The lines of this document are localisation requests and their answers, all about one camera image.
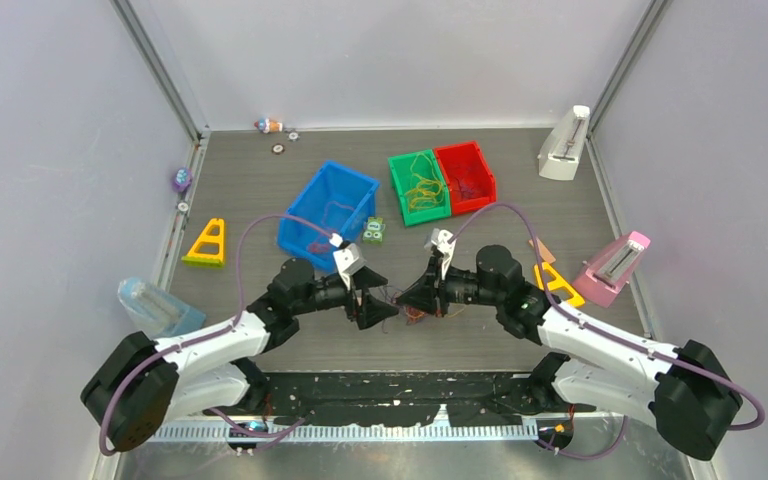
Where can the yellow triangle toy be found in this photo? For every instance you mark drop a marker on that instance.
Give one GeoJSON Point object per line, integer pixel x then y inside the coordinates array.
{"type": "Point", "coordinates": [209, 248]}
{"type": "Point", "coordinates": [557, 284]}

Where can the red plastic bin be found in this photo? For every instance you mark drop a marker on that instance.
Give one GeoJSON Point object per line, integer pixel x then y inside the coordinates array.
{"type": "Point", "coordinates": [470, 182]}

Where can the green owl tile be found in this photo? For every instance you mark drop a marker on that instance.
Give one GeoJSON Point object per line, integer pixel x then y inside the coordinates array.
{"type": "Point", "coordinates": [374, 229]}

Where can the yellow triangle toy right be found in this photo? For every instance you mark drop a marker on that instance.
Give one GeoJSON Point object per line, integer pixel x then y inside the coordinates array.
{"type": "Point", "coordinates": [557, 284]}

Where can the green plastic bin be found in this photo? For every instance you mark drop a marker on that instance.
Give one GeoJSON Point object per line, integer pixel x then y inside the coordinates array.
{"type": "Point", "coordinates": [420, 187]}

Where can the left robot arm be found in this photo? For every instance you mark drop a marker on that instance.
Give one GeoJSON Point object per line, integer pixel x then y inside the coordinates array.
{"type": "Point", "coordinates": [146, 382]}

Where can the pink metronome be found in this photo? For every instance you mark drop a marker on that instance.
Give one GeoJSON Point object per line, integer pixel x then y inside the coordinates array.
{"type": "Point", "coordinates": [604, 275]}

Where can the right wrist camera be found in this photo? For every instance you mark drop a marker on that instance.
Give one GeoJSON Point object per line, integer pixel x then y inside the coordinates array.
{"type": "Point", "coordinates": [441, 246]}

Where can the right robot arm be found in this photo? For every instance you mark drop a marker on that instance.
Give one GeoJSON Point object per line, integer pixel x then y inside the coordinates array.
{"type": "Point", "coordinates": [678, 391]}

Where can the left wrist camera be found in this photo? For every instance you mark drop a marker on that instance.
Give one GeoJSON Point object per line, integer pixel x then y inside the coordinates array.
{"type": "Point", "coordinates": [347, 258]}

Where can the white metronome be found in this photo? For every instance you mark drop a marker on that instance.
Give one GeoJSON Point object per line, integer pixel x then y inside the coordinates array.
{"type": "Point", "coordinates": [560, 154]}

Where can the wooden block right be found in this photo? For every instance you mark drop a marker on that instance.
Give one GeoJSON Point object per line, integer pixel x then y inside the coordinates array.
{"type": "Point", "coordinates": [544, 253]}

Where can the purple round toy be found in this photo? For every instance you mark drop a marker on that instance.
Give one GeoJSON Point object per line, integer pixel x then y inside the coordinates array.
{"type": "Point", "coordinates": [182, 180]}

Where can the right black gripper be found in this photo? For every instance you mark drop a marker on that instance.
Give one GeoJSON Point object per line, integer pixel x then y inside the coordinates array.
{"type": "Point", "coordinates": [421, 295]}

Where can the blue plastic bin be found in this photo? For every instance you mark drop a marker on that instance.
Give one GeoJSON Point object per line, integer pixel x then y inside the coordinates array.
{"type": "Point", "coordinates": [337, 199]}

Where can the clear plastic bottle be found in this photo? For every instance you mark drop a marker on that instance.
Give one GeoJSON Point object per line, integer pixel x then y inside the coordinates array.
{"type": "Point", "coordinates": [156, 312]}

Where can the small figurine toy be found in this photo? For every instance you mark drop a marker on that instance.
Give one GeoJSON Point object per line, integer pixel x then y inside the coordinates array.
{"type": "Point", "coordinates": [268, 125]}

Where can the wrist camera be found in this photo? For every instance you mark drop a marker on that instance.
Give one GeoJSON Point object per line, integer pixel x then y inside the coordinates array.
{"type": "Point", "coordinates": [441, 246]}
{"type": "Point", "coordinates": [347, 258]}

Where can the yellow triangle toy left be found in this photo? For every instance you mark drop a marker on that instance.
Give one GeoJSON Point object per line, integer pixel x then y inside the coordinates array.
{"type": "Point", "coordinates": [209, 248]}

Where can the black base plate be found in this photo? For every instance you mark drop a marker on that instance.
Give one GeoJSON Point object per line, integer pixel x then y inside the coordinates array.
{"type": "Point", "coordinates": [398, 399]}

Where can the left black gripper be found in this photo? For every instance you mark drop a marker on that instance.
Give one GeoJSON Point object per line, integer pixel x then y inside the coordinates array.
{"type": "Point", "coordinates": [369, 309]}

